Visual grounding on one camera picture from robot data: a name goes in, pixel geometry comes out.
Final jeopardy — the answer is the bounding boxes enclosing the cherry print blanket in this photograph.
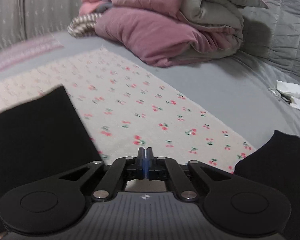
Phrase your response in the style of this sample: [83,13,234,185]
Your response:
[0,48,254,173]

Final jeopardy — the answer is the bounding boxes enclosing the black pants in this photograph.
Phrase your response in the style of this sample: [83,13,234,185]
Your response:
[0,87,300,239]

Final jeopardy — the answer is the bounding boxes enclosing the white crumpled tissue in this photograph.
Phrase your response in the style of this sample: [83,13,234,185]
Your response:
[269,80,300,111]

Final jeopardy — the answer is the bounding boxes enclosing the pink striped blanket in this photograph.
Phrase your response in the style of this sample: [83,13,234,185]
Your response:
[0,34,64,72]

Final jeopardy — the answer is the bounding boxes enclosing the mauve folded duvet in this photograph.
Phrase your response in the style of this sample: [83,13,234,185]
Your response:
[94,0,268,67]

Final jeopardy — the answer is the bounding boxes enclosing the striped folded garment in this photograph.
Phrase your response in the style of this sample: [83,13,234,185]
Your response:
[67,13,102,38]

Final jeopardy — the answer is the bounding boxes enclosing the grey quilted headboard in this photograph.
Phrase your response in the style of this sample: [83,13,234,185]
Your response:
[241,0,300,83]

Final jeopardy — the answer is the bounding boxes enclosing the grey star curtain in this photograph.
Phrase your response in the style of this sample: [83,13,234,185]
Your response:
[0,0,81,50]

